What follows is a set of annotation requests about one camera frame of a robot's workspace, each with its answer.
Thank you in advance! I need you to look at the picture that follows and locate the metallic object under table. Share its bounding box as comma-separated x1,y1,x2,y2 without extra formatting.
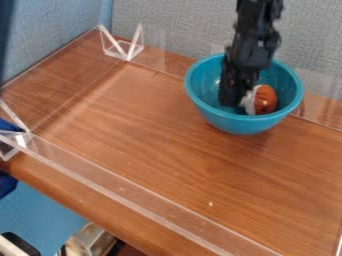
55,223,118,256

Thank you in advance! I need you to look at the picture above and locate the clear acrylic corner bracket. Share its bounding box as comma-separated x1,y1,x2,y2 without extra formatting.
98,24,145,61

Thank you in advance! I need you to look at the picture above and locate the toy mushroom brown cap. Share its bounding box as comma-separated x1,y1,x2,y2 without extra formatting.
239,84,278,115

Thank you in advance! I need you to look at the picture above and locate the blue bowl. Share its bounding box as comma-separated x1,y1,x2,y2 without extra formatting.
185,53,305,135

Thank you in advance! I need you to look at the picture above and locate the clear acrylic front barrier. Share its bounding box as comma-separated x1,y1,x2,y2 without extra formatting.
0,129,282,256

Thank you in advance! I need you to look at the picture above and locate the clear acrylic left bracket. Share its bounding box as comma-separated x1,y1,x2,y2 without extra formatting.
0,99,31,161

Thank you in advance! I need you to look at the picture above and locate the blue cloth object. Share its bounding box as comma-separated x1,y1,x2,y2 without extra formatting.
0,118,24,199

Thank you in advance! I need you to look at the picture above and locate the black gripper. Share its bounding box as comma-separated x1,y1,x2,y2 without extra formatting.
218,0,284,106

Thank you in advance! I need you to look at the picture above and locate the black white object below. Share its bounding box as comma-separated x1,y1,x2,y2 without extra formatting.
0,232,42,256

